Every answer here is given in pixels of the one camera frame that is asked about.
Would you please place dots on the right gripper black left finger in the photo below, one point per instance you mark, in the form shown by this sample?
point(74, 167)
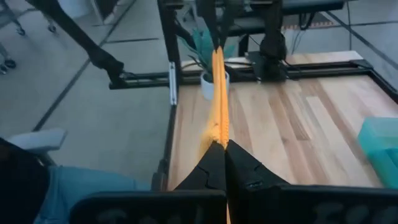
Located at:
point(186, 208)

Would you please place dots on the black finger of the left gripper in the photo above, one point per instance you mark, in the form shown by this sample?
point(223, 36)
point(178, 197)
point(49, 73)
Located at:
point(228, 15)
point(210, 15)

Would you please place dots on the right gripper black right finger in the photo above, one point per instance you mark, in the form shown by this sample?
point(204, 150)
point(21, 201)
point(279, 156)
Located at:
point(280, 205)

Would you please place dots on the orange microfiber towel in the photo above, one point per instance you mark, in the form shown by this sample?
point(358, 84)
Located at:
point(219, 109)

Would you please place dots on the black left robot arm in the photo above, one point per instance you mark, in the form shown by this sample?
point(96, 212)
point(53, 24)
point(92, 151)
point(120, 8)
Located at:
point(273, 46)

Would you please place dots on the translucent teal plastic basket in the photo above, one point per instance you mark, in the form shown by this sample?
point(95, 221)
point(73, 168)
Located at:
point(382, 149)

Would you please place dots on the green artificial plant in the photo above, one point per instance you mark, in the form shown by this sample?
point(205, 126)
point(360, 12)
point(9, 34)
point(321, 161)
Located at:
point(202, 46)

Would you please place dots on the white plant pot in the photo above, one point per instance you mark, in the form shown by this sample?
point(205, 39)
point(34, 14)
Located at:
point(206, 88)

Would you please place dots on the person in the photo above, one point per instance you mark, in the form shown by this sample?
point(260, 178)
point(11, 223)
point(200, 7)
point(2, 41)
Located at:
point(87, 193)

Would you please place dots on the grey chair armrest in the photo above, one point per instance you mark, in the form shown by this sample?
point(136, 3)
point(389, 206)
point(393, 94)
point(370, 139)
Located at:
point(40, 140)

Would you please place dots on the office chair wheeled base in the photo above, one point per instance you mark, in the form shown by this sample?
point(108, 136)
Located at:
point(9, 63)

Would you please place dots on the black aluminium table frame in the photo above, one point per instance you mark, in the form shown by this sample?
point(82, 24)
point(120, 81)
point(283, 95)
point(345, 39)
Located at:
point(169, 37)

